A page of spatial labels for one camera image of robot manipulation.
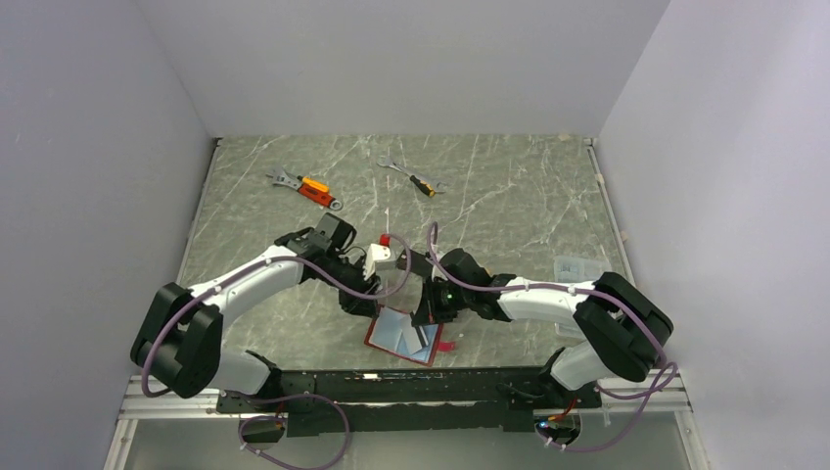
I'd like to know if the black yellow handled wrench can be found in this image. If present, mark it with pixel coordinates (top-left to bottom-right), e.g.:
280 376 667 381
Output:
377 155 447 198

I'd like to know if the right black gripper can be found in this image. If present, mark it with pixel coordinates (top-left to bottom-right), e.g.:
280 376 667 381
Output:
412 276 473 327

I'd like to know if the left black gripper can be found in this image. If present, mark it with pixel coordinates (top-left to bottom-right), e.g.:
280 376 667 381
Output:
321 252 382 319

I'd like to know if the black aluminium base frame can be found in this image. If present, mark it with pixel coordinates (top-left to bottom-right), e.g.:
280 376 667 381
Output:
117 366 693 437

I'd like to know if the single silver card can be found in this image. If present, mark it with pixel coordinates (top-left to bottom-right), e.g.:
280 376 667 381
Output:
398 322 430 355

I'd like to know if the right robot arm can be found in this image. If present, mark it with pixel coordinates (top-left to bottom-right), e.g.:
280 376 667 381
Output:
412 249 674 406

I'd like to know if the orange red adjustable wrench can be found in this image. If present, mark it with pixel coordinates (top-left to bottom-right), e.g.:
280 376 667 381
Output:
266 166 344 212

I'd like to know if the black VIP card stack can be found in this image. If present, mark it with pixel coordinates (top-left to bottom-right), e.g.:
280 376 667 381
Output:
395 251 434 279

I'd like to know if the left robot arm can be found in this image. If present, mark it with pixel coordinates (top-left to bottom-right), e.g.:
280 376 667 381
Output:
130 213 381 411

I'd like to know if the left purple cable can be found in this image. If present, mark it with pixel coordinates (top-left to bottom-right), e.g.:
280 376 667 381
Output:
140 233 415 470

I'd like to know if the clear plastic parts box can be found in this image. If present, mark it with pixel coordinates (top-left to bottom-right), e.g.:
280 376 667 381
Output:
552 255 615 340

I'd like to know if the red leather card holder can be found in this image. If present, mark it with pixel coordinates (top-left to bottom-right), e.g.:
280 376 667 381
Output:
364 305 456 367

